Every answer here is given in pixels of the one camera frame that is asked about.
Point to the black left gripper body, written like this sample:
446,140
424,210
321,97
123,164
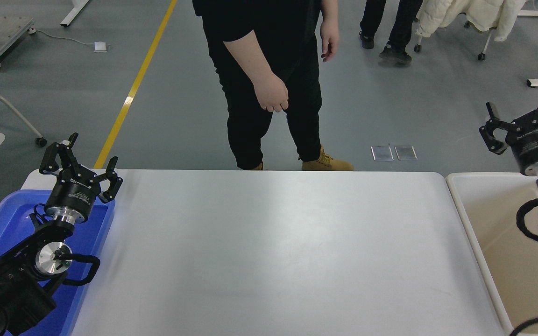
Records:
73,193

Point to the person's left forearm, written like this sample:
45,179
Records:
329,11

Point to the person's right forearm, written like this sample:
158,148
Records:
248,58

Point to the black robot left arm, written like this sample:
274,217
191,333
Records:
17,289

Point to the person's right hand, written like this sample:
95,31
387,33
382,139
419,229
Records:
272,95

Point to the person's left hand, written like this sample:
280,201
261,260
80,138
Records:
329,42

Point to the blue plastic tray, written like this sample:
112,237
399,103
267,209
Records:
7,219

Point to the white wheeled chair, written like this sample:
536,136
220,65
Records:
486,44

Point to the large pale bin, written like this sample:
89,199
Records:
484,224

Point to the silver floor plate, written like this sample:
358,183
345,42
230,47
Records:
382,153
406,152

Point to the white power adapter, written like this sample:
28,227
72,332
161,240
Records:
101,46

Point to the cream coat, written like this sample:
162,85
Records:
465,11

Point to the grey wheeled platform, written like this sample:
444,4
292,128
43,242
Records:
7,30

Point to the white table foot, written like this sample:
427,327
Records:
75,11

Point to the person in black shoes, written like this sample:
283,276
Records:
395,23

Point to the person in tan boots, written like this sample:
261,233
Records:
259,14

